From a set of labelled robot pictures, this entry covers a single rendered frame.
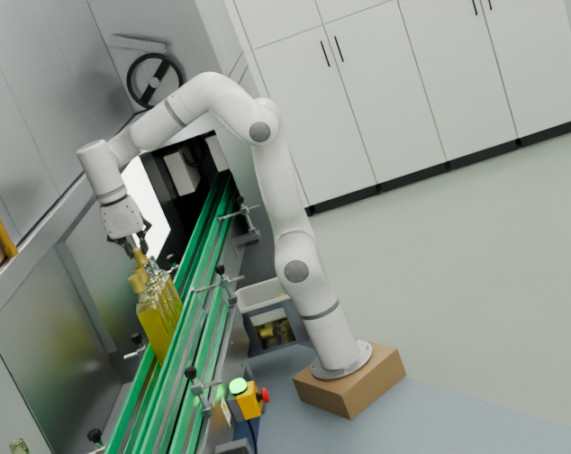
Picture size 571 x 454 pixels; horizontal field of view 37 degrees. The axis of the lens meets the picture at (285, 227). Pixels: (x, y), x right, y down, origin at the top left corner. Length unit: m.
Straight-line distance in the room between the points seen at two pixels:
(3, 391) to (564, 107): 4.98
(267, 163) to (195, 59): 1.08
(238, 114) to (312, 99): 3.92
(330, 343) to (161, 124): 0.77
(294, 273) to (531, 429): 0.70
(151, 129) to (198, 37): 1.05
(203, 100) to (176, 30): 1.07
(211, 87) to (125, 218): 0.43
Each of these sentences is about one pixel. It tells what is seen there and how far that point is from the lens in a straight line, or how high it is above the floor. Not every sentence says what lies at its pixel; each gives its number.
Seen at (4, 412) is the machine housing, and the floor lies 1.30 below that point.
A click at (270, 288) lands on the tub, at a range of 2.80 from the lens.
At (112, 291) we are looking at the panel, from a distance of 2.48.
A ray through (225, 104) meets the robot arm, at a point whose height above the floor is 1.67.
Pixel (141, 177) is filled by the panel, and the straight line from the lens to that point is 3.06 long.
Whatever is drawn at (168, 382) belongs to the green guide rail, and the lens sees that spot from 2.15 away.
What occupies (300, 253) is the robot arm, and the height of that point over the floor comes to 1.24.
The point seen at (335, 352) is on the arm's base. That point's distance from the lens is 2.45.
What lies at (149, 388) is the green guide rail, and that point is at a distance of 2.29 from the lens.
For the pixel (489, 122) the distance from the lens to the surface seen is 6.22.
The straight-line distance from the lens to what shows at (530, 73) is 6.20.
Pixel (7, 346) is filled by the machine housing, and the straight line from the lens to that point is 1.95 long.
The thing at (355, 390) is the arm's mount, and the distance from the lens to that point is 2.41.
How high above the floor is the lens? 2.04
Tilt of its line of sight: 19 degrees down
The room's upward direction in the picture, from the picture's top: 21 degrees counter-clockwise
